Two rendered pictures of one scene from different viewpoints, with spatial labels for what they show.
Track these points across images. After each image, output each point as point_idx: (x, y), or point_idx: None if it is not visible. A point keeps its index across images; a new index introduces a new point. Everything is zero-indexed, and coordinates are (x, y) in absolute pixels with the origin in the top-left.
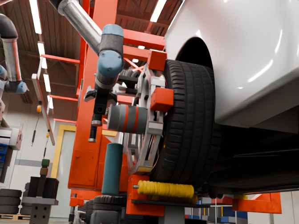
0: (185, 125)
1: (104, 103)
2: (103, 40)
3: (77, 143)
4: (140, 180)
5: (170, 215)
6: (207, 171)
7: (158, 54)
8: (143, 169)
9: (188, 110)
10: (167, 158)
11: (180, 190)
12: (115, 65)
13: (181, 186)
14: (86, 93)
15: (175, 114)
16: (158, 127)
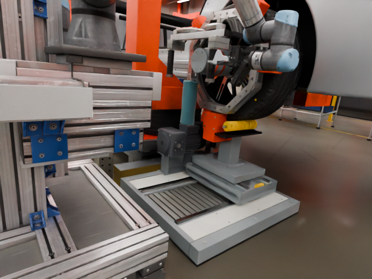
0: (279, 87)
1: (243, 77)
2: (285, 32)
3: (138, 68)
4: (228, 122)
5: (234, 139)
6: (271, 113)
7: (263, 6)
8: (230, 113)
9: (284, 75)
10: (257, 109)
11: (251, 126)
12: (296, 65)
13: (251, 123)
14: (215, 57)
15: (275, 78)
16: (258, 87)
